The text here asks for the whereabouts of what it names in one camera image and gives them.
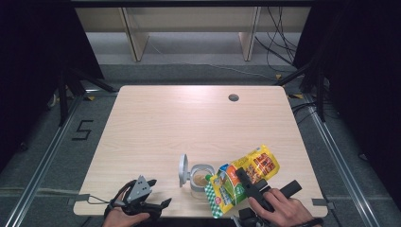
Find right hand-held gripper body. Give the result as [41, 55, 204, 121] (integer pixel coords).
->
[232, 178, 303, 227]

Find person's right hand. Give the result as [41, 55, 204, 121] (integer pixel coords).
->
[247, 187, 317, 227]

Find black curtain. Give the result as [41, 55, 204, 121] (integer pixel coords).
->
[0, 0, 106, 173]
[292, 0, 401, 210]

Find person's left hand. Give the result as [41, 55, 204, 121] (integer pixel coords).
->
[101, 192, 151, 227]

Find metal floor rail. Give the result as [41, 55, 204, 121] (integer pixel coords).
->
[302, 94, 376, 227]
[3, 89, 119, 227]

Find light wooden shelf unit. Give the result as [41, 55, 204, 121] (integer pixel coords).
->
[75, 7, 312, 62]

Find clear jar with white lid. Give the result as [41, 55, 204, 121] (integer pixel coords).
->
[178, 153, 217, 201]

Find brown granules in jar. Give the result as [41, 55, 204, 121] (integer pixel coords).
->
[192, 173, 209, 187]

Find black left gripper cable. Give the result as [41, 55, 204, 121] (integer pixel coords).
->
[87, 179, 137, 219]

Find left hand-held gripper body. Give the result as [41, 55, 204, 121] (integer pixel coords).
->
[121, 175, 163, 218]

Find black metal stand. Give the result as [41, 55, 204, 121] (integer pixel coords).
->
[273, 58, 329, 123]
[57, 66, 118, 128]

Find yellow snack pouch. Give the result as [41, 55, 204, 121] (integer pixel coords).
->
[203, 144, 281, 219]

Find bundle of black hanging cables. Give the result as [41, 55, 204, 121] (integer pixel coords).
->
[254, 7, 300, 74]

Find black floor cables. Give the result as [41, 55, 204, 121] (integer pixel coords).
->
[290, 101, 317, 125]

